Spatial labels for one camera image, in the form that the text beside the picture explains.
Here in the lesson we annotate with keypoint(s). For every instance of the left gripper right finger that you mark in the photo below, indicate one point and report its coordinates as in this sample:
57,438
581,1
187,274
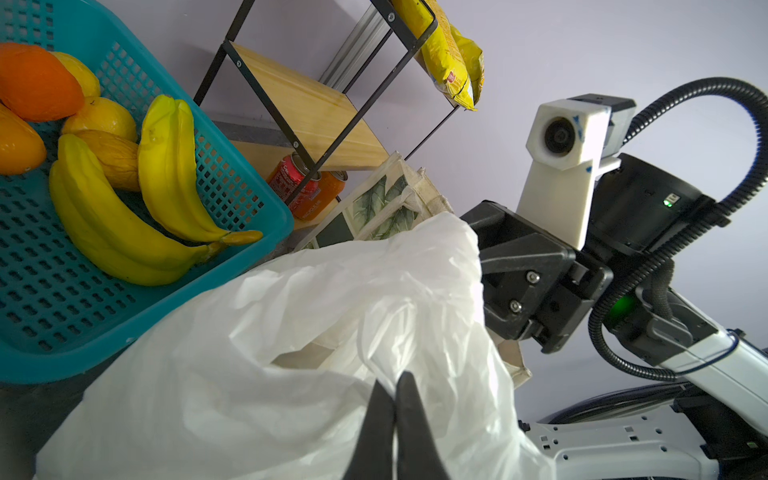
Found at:
417,455

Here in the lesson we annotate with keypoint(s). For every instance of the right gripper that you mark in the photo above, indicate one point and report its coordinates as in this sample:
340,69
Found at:
534,285

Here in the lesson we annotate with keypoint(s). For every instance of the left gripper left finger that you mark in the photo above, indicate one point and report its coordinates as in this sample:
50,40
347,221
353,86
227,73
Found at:
373,453

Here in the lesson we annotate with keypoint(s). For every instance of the white plastic grocery bag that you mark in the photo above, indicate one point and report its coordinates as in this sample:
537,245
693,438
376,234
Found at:
269,375

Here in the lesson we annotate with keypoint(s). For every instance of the canvas tote bag floral print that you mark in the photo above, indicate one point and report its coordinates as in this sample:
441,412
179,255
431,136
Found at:
384,204

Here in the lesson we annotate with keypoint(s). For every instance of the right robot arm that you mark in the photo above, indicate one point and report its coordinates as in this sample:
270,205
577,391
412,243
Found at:
592,242

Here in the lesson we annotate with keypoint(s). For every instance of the orange Fanta can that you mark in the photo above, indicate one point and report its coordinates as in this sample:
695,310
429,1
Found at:
330,185

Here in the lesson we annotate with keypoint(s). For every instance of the small yellow snack bag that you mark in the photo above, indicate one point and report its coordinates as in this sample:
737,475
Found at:
473,58

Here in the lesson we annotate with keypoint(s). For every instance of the large yellow chips bag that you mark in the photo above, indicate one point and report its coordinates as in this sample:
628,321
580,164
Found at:
439,56

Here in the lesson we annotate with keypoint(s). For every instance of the red cola can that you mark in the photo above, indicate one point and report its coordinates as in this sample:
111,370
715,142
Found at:
287,176

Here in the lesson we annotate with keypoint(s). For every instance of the black wooden shelf rack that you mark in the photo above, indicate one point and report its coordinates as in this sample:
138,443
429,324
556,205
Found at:
321,124

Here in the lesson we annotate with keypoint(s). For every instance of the teal plastic basket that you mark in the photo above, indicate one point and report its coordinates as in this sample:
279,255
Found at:
85,269

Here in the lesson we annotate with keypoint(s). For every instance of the orange fruit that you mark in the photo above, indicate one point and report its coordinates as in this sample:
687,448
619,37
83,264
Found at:
36,86

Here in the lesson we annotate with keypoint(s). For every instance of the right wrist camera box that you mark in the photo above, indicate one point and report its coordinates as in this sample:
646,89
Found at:
572,143

